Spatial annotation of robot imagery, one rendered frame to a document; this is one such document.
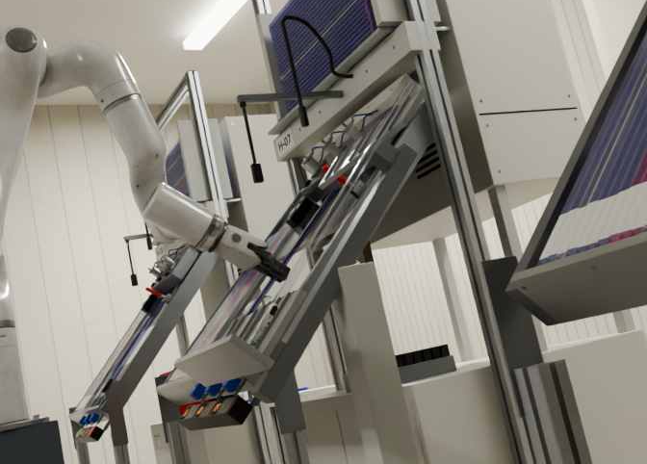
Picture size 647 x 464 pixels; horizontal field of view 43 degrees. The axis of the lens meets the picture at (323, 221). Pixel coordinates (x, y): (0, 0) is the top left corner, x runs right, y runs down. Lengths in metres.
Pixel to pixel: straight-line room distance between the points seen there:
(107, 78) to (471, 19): 0.85
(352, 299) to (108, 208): 5.10
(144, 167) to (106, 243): 4.45
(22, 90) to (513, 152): 1.07
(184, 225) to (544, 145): 0.86
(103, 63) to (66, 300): 4.34
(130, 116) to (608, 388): 1.20
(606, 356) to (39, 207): 4.77
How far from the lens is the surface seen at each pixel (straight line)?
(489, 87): 1.99
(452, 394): 1.73
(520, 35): 2.11
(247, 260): 1.76
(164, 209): 1.73
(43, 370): 5.95
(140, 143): 1.76
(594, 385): 1.96
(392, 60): 1.91
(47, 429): 1.62
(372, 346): 1.28
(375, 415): 1.27
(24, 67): 1.74
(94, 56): 1.82
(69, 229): 6.17
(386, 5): 1.90
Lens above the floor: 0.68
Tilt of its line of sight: 10 degrees up
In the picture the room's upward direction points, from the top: 12 degrees counter-clockwise
